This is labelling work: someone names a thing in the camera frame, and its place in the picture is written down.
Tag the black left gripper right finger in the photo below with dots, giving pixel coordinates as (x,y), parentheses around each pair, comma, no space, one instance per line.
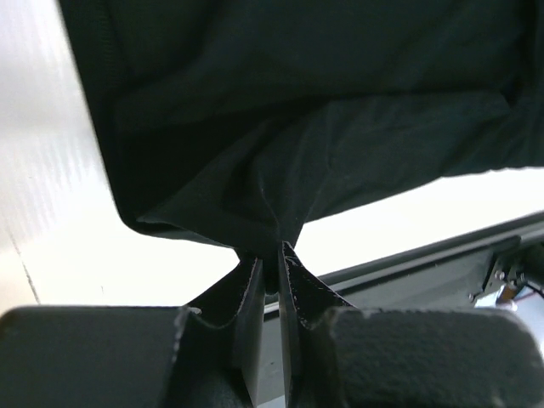
(336,355)

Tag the black flower print t-shirt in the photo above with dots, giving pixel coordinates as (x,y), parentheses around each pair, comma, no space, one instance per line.
(235,123)

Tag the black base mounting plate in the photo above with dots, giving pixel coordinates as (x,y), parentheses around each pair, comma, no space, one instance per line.
(459,280)

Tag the aluminium front rail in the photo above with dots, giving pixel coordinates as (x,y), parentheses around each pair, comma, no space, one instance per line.
(455,245)

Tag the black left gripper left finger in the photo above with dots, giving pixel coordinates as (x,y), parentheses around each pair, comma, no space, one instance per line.
(202,354)

